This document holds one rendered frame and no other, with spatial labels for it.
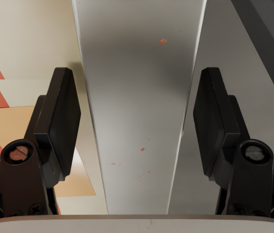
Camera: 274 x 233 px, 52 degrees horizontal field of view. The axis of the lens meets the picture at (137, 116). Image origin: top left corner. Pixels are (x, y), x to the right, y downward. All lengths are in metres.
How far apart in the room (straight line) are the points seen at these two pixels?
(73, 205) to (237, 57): 1.20
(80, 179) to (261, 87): 1.38
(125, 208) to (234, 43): 1.20
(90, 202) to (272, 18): 0.34
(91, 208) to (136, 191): 0.11
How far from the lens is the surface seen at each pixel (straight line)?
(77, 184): 0.23
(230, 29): 1.29
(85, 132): 0.17
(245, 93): 1.54
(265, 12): 0.46
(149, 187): 0.16
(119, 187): 0.16
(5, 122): 0.18
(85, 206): 0.26
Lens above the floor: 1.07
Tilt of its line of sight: 43 degrees down
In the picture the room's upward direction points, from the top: 180 degrees clockwise
